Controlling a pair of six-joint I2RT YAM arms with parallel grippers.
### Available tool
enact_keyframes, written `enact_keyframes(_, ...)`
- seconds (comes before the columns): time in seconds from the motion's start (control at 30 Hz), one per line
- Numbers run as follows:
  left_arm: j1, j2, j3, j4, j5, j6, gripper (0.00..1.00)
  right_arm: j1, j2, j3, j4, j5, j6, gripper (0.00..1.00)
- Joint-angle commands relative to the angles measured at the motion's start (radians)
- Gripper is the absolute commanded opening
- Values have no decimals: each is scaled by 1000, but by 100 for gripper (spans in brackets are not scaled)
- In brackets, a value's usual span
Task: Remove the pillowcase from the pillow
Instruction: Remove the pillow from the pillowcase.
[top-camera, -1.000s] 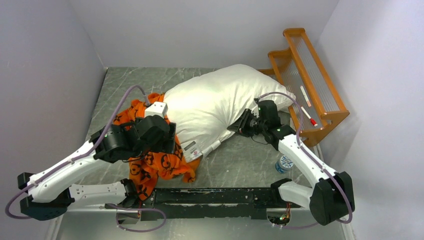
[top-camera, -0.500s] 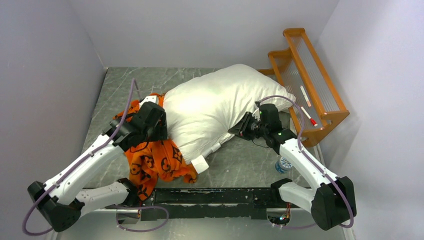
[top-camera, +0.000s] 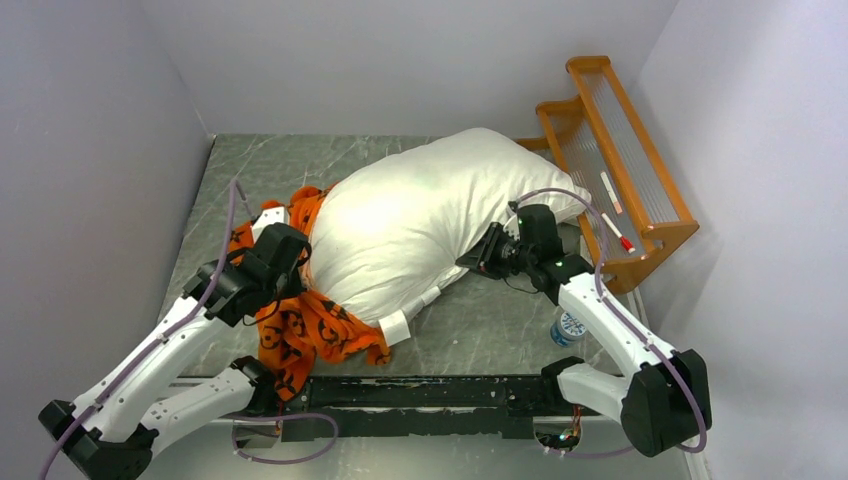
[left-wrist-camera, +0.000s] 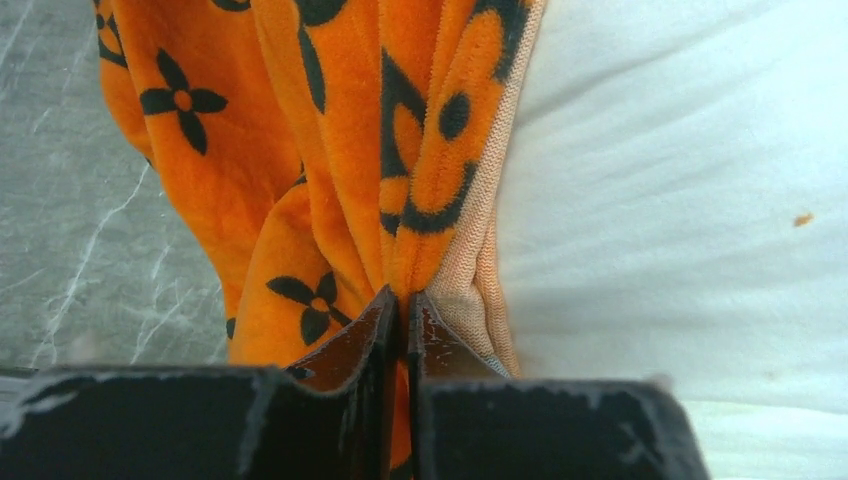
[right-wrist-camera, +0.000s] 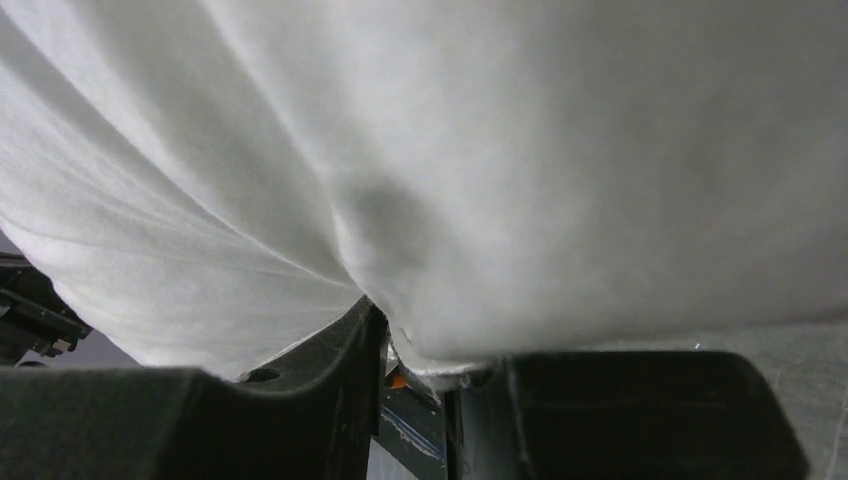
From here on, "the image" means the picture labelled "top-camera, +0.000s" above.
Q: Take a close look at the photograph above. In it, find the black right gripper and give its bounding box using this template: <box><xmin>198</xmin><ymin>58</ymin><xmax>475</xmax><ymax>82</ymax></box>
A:
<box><xmin>456</xmin><ymin>221</ymin><xmax>536</xmax><ymax>279</ymax></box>

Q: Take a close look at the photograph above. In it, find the orange wooden shelf rack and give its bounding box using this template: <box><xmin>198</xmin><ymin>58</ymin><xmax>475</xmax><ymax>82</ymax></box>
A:
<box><xmin>518</xmin><ymin>56</ymin><xmax>699</xmax><ymax>294</ymax></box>

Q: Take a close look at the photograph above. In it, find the orange patterned pillowcase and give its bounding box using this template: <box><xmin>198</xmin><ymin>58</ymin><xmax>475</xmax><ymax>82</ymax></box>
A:
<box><xmin>228</xmin><ymin>184</ymin><xmax>392</xmax><ymax>402</ymax></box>

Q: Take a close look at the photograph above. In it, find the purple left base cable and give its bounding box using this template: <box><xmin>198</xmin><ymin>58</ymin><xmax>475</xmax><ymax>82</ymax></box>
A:
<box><xmin>228</xmin><ymin>411</ymin><xmax>340</xmax><ymax>467</ymax></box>

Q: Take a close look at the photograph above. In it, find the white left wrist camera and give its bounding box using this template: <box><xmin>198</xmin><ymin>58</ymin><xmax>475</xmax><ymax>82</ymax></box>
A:
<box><xmin>251</xmin><ymin>206</ymin><xmax>290</xmax><ymax>241</ymax></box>

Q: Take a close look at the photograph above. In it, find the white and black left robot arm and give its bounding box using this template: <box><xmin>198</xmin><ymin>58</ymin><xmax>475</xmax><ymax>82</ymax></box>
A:
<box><xmin>38</xmin><ymin>223</ymin><xmax>311</xmax><ymax>479</ymax></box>

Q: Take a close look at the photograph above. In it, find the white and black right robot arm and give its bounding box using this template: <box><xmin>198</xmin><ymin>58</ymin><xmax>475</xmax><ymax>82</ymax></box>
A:
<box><xmin>456</xmin><ymin>204</ymin><xmax>712</xmax><ymax>457</ymax></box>

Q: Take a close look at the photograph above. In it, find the white pink test strip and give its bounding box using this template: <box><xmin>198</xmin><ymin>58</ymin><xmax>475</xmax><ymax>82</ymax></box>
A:
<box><xmin>600</xmin><ymin>171</ymin><xmax>624</xmax><ymax>215</ymax></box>

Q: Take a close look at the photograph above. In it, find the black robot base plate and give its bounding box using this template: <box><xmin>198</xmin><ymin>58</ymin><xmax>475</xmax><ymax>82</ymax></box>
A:
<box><xmin>240</xmin><ymin>374</ymin><xmax>578</xmax><ymax>442</ymax></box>

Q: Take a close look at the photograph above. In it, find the blue capped plastic bottle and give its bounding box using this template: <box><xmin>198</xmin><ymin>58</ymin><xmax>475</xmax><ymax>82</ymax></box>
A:
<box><xmin>550</xmin><ymin>310</ymin><xmax>587</xmax><ymax>347</ymax></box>

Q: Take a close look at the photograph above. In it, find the red capped white marker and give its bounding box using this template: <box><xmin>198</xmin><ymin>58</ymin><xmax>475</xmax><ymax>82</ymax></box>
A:
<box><xmin>601</xmin><ymin>212</ymin><xmax>636</xmax><ymax>254</ymax></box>

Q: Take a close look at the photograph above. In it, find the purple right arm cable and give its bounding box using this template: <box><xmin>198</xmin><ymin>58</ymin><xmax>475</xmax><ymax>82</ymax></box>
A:
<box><xmin>510</xmin><ymin>187</ymin><xmax>709</xmax><ymax>455</ymax></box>

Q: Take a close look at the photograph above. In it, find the white pillow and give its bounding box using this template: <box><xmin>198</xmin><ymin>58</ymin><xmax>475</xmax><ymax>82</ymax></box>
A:
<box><xmin>309</xmin><ymin>128</ymin><xmax>592</xmax><ymax>345</ymax></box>

